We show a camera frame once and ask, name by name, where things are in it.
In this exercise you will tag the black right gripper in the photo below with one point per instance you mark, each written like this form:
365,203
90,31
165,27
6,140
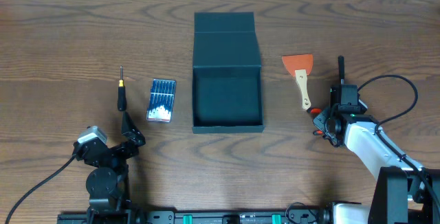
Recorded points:
318,121

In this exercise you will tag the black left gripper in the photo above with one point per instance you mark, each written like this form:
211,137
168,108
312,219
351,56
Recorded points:
121,148

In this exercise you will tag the red-handled pliers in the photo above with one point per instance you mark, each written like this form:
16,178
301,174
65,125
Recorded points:
314,112

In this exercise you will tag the blue screwdriver bit case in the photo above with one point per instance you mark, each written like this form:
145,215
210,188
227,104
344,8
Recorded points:
162,97

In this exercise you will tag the red scraper wooden handle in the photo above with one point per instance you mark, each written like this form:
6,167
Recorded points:
299,67

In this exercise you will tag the small black-handled hammer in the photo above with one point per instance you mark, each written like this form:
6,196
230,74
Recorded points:
341,69

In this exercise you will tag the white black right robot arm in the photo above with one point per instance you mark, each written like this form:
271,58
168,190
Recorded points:
405,190

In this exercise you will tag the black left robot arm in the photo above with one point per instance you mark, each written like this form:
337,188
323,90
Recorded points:
108,183

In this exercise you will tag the black yellow screwdriver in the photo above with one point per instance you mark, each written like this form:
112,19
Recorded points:
122,101

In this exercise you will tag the black open gift box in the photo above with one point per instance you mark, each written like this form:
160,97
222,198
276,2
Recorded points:
226,74

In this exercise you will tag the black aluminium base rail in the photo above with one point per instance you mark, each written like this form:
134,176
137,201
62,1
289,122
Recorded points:
223,218

